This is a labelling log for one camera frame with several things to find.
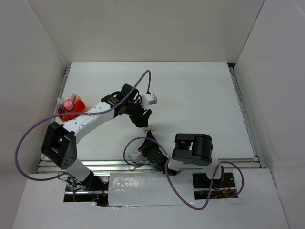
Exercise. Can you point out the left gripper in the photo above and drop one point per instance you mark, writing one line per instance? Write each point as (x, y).
(143, 121)

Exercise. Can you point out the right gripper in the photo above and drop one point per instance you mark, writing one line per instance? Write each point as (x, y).
(147, 144)

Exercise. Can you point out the pink mini stapler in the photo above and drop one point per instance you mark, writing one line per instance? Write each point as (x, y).
(149, 128)

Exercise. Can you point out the orange highlighter marker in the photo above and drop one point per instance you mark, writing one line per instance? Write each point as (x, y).
(77, 99)

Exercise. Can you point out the lilac highlighter marker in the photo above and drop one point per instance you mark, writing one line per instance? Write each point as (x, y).
(73, 97)

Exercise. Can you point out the pink round container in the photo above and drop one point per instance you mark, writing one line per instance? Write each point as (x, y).
(68, 105)

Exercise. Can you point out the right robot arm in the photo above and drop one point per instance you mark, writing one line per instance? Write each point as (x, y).
(194, 149)

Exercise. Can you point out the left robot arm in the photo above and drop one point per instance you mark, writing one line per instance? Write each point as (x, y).
(60, 142)

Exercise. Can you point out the white cover sheet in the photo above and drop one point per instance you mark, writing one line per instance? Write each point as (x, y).
(137, 189)

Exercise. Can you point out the orange round pen holder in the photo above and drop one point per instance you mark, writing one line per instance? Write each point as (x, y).
(80, 107)

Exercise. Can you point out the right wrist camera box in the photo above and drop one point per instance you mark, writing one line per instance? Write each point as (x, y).
(134, 157)

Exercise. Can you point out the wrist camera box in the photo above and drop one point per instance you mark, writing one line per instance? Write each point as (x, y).
(134, 157)
(148, 99)

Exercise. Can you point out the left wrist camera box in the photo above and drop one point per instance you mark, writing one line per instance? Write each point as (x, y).
(148, 99)

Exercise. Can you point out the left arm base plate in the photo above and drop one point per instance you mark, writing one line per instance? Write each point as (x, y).
(97, 193)

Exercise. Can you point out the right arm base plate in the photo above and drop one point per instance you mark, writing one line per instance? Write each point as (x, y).
(223, 188)

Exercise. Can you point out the aluminium left rail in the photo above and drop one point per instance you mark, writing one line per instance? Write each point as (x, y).
(65, 77)

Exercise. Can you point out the aluminium front rail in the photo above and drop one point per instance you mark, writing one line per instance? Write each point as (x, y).
(46, 166)

